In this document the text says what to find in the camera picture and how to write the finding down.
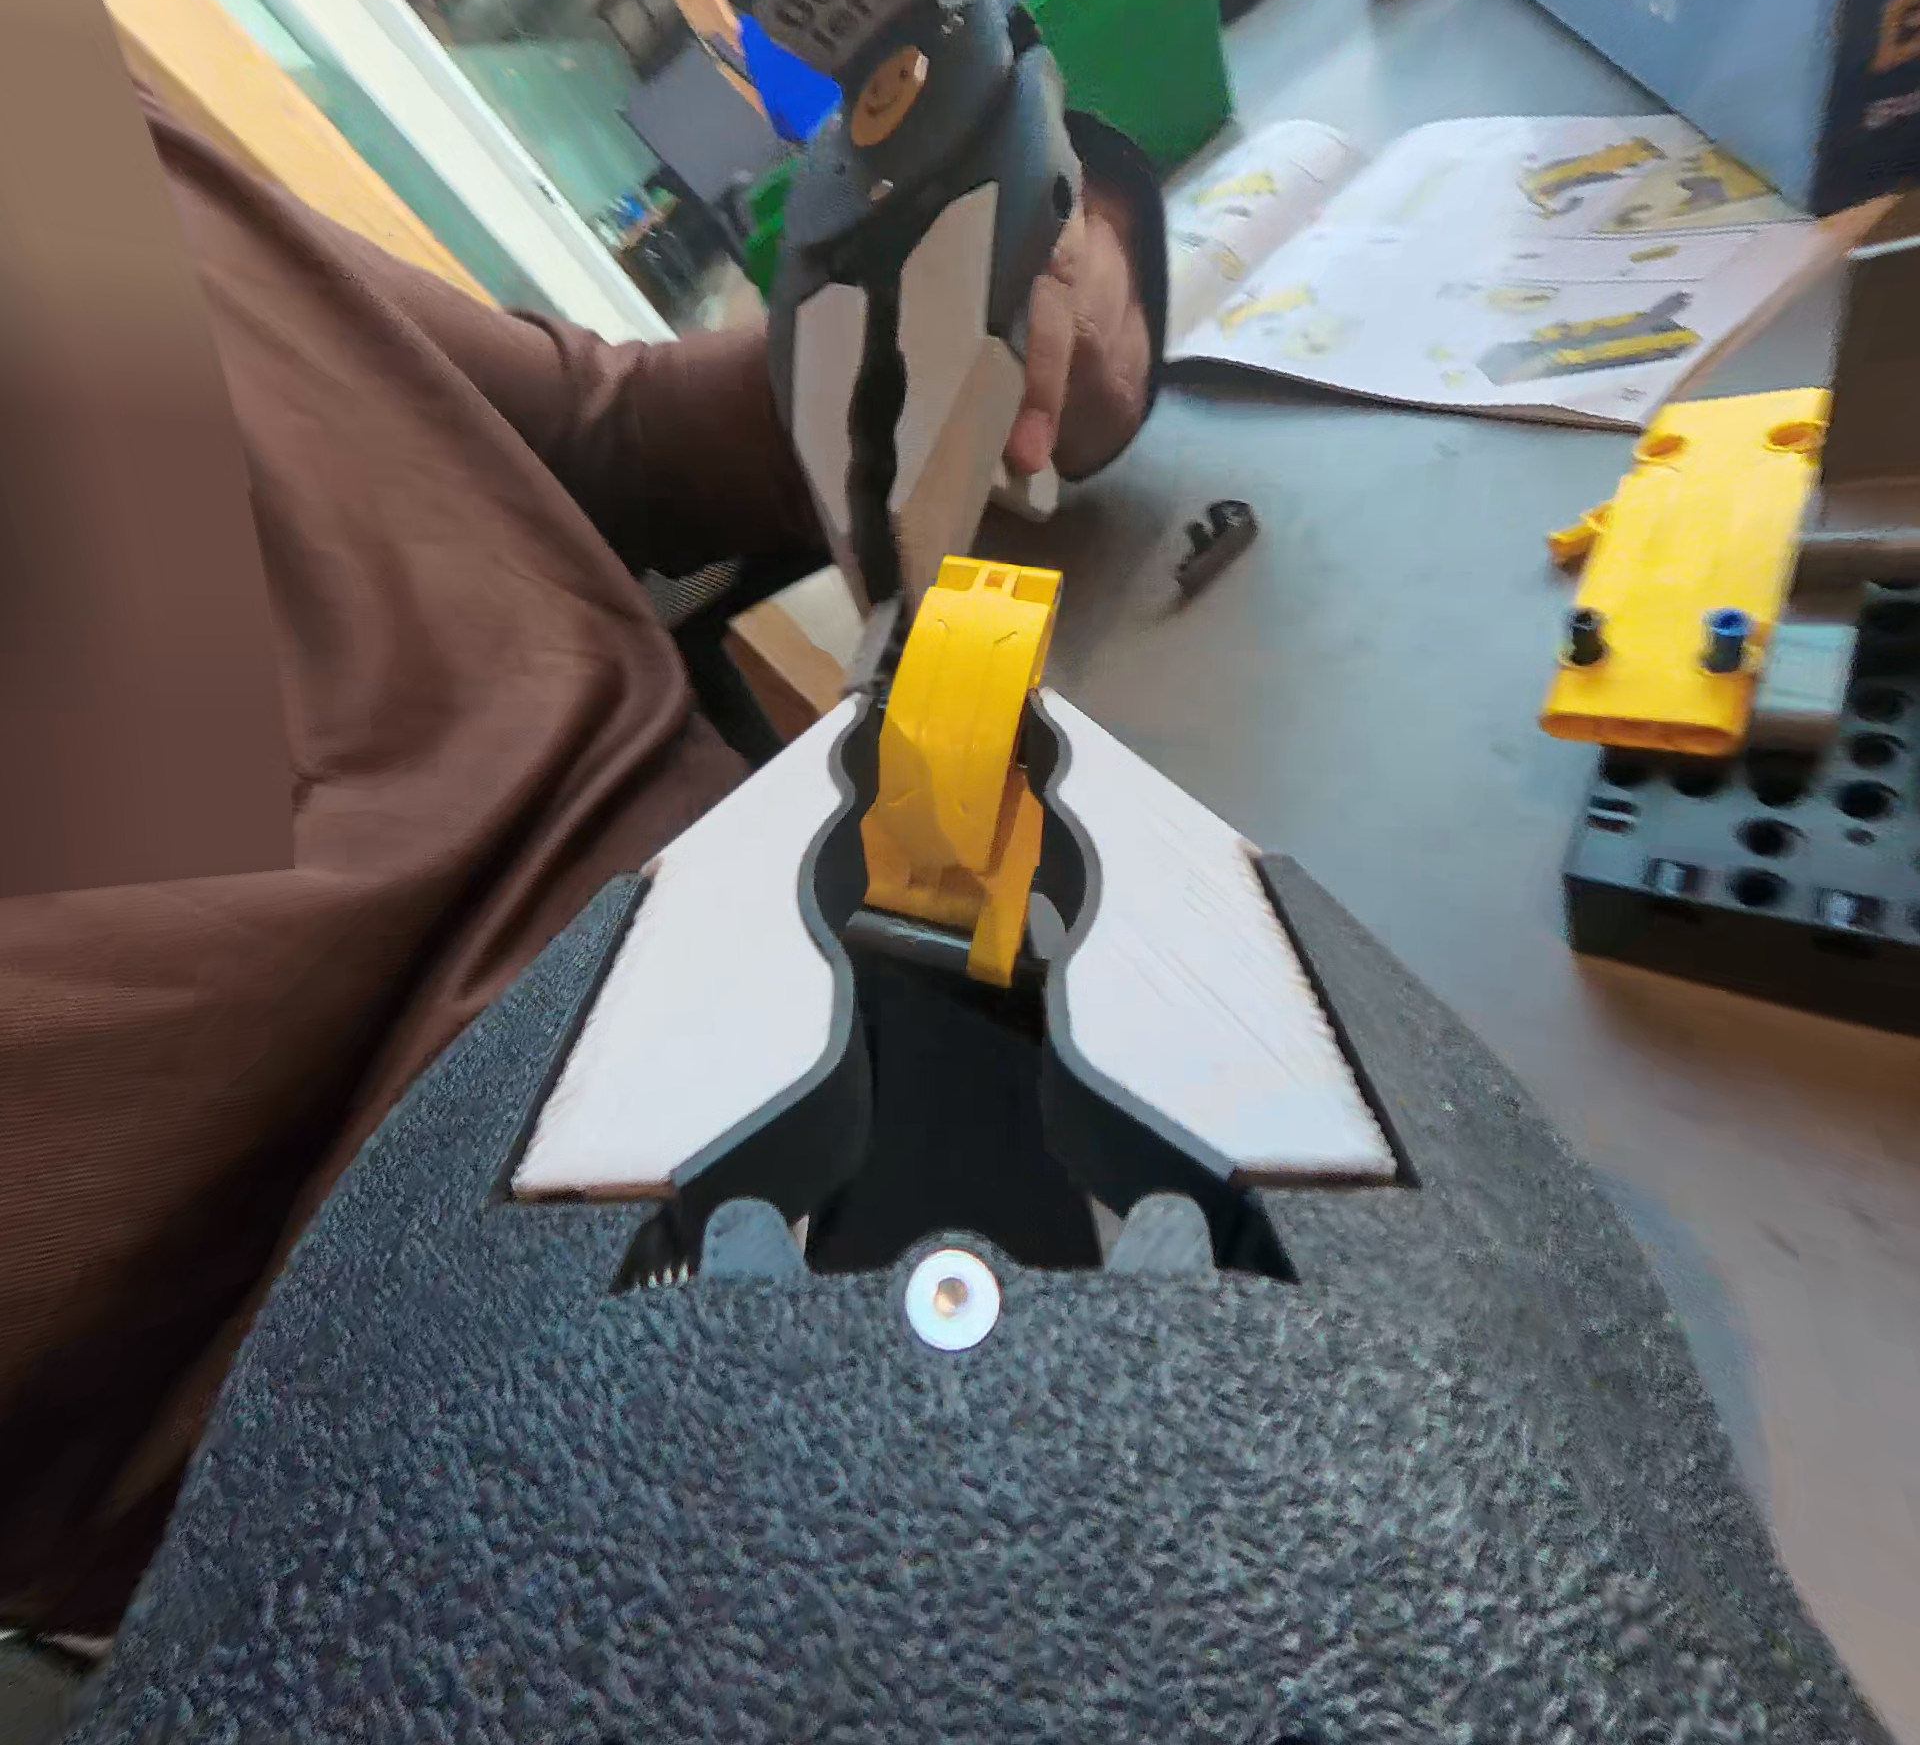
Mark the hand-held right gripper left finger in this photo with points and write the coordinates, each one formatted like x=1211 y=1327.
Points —
x=691 y=1025

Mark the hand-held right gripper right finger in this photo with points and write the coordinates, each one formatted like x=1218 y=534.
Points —
x=1229 y=1025

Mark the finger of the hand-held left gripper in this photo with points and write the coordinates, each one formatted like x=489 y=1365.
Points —
x=960 y=334
x=826 y=393

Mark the yellow brick panel piece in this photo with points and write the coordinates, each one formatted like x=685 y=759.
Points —
x=946 y=726

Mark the yellow black brick vehicle model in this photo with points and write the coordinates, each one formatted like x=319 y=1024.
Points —
x=1696 y=560

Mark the person's left forearm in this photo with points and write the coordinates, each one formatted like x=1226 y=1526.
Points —
x=660 y=439

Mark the grey desk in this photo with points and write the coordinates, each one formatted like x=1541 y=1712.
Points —
x=1410 y=665

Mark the person's left hand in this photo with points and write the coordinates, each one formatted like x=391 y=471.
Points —
x=1097 y=352

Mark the dark grey angled beam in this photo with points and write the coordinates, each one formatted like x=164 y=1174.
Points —
x=1215 y=545

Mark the green plastic bin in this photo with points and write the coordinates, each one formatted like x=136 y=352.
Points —
x=1156 y=35

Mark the building instruction booklet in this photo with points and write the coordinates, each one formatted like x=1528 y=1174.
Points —
x=1410 y=274

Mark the blue cardboard box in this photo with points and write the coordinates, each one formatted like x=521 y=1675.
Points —
x=1679 y=35

